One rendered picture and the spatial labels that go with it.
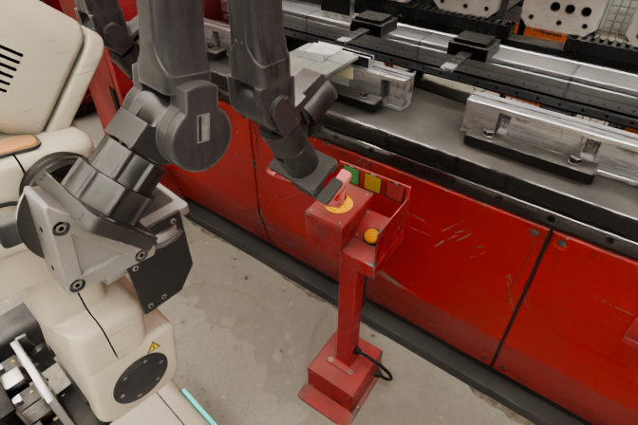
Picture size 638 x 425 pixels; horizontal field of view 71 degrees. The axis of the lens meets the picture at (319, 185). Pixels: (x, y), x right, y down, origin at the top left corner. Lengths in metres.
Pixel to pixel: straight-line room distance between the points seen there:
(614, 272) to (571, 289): 0.12
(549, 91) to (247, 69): 1.04
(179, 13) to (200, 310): 1.55
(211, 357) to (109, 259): 1.28
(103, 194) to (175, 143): 0.08
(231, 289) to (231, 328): 0.19
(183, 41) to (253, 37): 0.10
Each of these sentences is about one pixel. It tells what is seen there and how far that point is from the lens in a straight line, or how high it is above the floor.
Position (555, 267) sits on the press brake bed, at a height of 0.66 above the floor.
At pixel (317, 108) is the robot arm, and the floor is 1.18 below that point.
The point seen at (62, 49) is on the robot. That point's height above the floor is 1.31.
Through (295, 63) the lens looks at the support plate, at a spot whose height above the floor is 1.00.
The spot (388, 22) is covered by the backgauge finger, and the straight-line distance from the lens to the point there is 1.55.
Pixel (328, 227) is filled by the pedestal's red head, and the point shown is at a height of 0.76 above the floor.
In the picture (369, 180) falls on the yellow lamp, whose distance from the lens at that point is 1.12.
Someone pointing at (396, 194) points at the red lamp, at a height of 0.81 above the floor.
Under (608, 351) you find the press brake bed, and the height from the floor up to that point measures 0.48.
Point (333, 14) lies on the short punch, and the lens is 1.37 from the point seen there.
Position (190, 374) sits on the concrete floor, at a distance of 1.76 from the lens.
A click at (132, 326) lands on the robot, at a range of 0.82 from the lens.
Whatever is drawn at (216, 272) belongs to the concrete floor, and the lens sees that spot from 2.02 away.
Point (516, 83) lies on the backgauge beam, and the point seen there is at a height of 0.93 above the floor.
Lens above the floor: 1.49
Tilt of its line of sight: 38 degrees down
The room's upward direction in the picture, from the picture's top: straight up
